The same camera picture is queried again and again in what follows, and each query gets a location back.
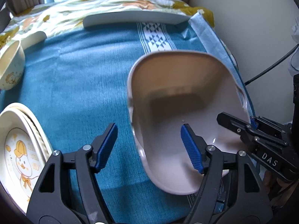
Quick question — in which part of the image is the pink plastic basin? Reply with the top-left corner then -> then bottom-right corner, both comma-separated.
127,50 -> 252,195

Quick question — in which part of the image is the right hand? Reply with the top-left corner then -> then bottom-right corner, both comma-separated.
263,170 -> 293,201

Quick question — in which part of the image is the white plate orange duck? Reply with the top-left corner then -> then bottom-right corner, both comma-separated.
1,103 -> 53,213

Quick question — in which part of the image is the teal blue table cloth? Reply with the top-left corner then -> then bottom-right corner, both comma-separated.
1,22 -> 206,223

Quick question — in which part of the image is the small cream duck bowl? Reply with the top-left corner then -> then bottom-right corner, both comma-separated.
0,41 -> 25,91

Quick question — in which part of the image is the floral bed quilt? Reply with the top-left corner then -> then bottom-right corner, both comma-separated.
1,0 -> 215,47

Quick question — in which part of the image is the grey rag on cable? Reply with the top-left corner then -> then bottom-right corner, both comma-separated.
288,16 -> 299,77

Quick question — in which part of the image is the black cable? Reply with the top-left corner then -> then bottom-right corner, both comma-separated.
244,42 -> 299,85

